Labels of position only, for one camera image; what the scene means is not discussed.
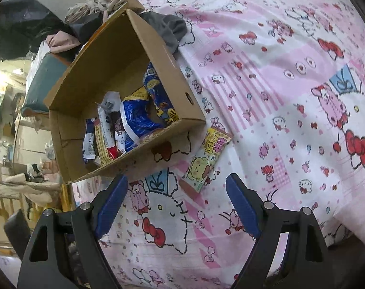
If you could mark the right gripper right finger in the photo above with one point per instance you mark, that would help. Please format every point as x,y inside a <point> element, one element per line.
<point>305,262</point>

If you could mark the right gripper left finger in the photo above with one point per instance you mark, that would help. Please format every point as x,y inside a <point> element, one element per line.
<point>47,261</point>

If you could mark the yellow checkered wafer packet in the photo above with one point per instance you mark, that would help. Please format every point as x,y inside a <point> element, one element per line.
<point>100,142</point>

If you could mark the white blue snack packet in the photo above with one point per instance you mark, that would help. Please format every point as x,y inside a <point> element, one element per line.
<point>89,152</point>

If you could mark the red white snack bar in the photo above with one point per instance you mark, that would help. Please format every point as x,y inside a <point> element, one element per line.
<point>107,131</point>

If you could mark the pompompurin yellow snack packet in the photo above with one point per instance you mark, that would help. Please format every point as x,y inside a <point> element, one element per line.
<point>201,172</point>

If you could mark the blue yellow snack bag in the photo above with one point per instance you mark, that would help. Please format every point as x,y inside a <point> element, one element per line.
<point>164,107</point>
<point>135,119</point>

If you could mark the brown chocolate bar wrapper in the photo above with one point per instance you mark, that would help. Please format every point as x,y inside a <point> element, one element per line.
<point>120,135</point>

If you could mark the brown cardboard box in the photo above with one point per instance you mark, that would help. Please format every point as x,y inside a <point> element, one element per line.
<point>116,59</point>

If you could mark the teal side cushion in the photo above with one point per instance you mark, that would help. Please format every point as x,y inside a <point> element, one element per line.
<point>50,70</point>

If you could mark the pink cartoon bed sheet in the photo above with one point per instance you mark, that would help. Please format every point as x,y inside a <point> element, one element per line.
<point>286,79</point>

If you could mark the pink garment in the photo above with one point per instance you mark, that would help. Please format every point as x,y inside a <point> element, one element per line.
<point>61,42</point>

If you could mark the black plastic bag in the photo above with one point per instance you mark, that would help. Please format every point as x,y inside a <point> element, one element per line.
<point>24,24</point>

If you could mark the grey sock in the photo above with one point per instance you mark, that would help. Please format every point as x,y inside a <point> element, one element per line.
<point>169,27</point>

